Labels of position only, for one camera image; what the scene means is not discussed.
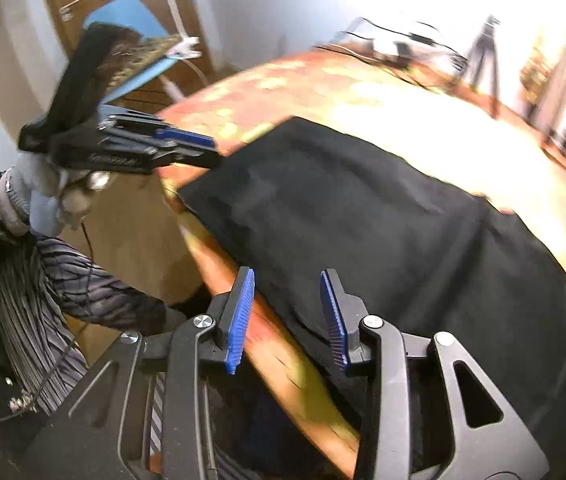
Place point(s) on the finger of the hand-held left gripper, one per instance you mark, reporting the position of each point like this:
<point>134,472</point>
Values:
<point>183,137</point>
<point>198,158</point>

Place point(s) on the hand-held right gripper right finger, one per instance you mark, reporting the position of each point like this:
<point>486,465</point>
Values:
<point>333,320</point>

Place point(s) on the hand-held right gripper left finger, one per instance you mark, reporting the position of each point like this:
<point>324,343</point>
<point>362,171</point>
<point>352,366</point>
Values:
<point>240,320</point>

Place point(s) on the black pants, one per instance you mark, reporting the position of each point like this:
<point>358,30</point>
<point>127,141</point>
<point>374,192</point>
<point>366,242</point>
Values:
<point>363,220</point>

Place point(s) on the person's left hand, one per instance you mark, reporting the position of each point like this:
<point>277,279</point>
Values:
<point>43,195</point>

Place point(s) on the blue chair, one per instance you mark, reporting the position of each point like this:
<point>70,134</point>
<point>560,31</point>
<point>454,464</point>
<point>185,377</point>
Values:
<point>133,15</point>

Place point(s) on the white lamp stand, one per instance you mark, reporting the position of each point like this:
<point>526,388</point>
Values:
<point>173,5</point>

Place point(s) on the orange floral bedsheet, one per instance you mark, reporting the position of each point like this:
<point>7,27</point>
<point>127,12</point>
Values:
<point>313,90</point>

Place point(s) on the grey striped garment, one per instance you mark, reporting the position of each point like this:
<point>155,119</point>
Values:
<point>38,310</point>

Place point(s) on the small black tripod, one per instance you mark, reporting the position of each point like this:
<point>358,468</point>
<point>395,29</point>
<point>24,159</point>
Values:
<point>485,60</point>

